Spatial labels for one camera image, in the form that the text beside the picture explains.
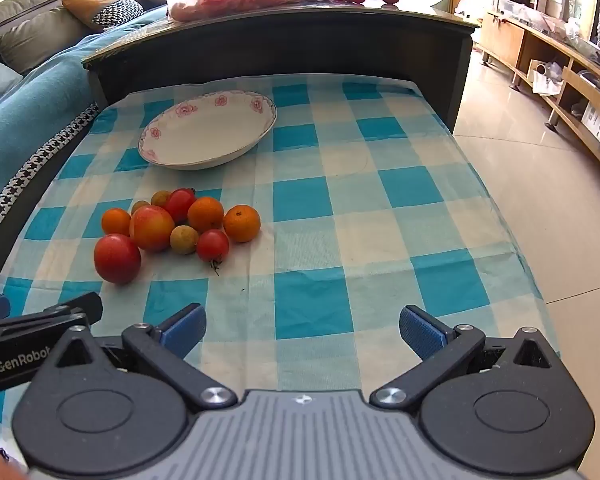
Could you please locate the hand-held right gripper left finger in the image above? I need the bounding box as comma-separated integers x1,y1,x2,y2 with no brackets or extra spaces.
42,303,238,411

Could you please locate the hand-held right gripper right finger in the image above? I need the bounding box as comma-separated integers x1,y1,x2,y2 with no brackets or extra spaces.
370,304,565,410

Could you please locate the cherry tomato with long stem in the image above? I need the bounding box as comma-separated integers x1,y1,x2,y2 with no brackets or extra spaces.
196,229,230,276

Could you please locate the small mandarin orange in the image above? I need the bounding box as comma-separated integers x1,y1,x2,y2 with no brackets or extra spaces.
187,196,225,234
101,208,132,237
223,205,262,243

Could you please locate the large pale red tomato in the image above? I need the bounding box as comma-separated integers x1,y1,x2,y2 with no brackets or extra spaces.
129,205,176,253

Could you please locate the white floral plate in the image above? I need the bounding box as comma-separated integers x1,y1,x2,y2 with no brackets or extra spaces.
138,90,278,171

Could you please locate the blue white checked tablecloth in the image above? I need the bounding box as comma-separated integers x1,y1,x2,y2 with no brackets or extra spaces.
0,74,562,466

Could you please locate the dark wooden coffee table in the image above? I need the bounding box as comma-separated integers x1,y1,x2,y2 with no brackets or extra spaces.
81,0,482,136

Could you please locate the grey sofa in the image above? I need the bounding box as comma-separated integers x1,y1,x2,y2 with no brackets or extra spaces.
0,0,146,76

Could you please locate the light wooden cabinet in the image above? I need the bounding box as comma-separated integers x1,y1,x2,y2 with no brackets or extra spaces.
480,10,600,186

